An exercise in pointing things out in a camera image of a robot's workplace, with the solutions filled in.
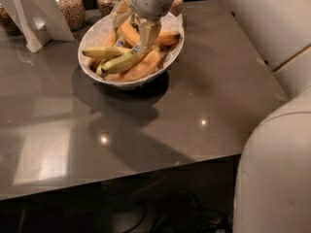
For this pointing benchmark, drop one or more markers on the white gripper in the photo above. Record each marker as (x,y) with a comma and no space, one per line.
(150,1)

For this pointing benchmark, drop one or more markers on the green-yellow banana with sticker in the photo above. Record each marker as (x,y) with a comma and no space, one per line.
(124,62)

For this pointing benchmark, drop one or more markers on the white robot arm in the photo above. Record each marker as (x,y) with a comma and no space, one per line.
(273,180)

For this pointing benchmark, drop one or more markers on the orange banana top middle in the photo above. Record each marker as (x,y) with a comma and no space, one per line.
(129,33)

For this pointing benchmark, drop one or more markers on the orange banana right back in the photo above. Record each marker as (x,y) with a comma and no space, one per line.
(169,38)

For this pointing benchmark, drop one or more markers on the orange banana left back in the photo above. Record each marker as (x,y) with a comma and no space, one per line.
(109,42)

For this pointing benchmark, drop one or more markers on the white bowl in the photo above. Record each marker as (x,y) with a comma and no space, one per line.
(96,36)

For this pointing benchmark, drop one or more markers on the yellow banana left front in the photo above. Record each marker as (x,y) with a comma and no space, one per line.
(104,52)

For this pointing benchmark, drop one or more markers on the small glass jar middle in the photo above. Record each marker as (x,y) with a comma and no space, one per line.
(105,6)

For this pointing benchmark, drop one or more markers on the small glass jar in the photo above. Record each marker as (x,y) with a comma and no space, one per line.
(177,7)
(105,6)

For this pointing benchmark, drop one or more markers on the small glass jar right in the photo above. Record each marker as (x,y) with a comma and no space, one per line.
(177,7)

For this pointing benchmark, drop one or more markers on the large glass jar of nuts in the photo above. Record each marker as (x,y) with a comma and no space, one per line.
(74,13)

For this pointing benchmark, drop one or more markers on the glass jar far left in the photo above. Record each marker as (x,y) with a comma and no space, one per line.
(7,23)

